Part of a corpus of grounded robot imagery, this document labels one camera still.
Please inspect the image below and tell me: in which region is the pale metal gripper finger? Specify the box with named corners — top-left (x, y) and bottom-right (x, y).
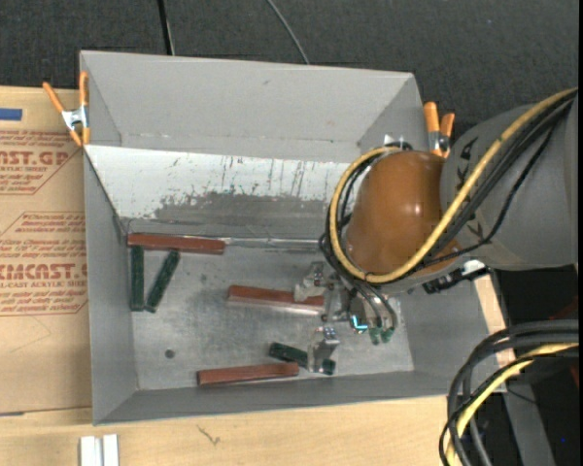
top-left (292, 261), bottom-right (329, 305)
top-left (307, 326), bottom-right (342, 375)

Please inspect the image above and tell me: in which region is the dark green flat block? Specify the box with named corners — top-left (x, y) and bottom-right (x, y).
top-left (267, 341), bottom-right (338, 377)
top-left (128, 245), bottom-right (147, 313)
top-left (144, 250), bottom-right (182, 315)

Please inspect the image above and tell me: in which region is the red-brown flat block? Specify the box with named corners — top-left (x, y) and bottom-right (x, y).
top-left (126, 232), bottom-right (227, 256)
top-left (224, 283), bottom-right (327, 316)
top-left (195, 361), bottom-right (301, 387)

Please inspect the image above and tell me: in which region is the grey metal bin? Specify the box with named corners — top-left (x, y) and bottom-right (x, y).
top-left (79, 50), bottom-right (491, 427)

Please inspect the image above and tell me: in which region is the brown cardboard board red print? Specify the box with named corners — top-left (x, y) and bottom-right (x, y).
top-left (0, 83), bottom-right (94, 417)

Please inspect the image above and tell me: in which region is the black cylinder on white bracket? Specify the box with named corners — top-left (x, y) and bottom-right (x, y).
top-left (421, 258), bottom-right (489, 295)

